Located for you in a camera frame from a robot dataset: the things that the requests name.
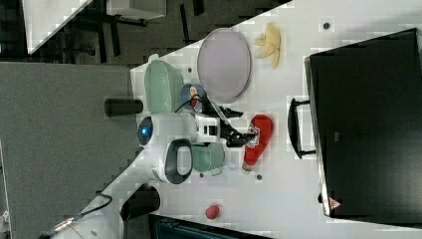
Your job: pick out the black cylinder post lower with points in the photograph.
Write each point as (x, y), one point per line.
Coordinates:
(145, 200)

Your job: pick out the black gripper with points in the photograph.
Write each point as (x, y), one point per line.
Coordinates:
(218, 126)

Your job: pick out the red plush ketchup bottle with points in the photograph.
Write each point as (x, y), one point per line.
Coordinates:
(262, 127)

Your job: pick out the white side table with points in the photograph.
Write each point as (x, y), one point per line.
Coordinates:
(44, 18)

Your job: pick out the green cup with handle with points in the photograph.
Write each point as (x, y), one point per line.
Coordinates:
(208, 158)

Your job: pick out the small blue bowl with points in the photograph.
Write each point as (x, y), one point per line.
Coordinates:
(186, 98)

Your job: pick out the red strawberry toy on table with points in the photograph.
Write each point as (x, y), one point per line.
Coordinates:
(212, 212)

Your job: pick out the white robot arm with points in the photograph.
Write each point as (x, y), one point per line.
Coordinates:
(166, 141)

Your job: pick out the red strawberry toy in bowl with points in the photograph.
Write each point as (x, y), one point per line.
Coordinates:
(194, 103)

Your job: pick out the green perforated colander basket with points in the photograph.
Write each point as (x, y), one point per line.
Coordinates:
(162, 84)

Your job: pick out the peeled plush banana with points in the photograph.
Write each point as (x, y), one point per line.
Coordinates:
(269, 44)

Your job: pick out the lilac round plate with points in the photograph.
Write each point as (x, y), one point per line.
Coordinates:
(224, 65)

